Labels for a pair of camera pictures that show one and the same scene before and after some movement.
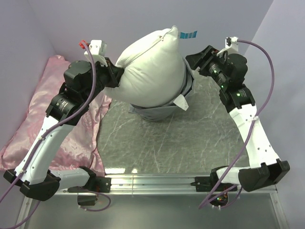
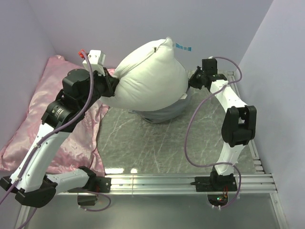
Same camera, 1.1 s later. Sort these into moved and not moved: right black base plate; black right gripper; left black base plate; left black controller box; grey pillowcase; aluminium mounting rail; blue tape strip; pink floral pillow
Moved: black right gripper; blue tape strip; grey pillowcase
Not moved: pink floral pillow; left black controller box; aluminium mounting rail; left black base plate; right black base plate
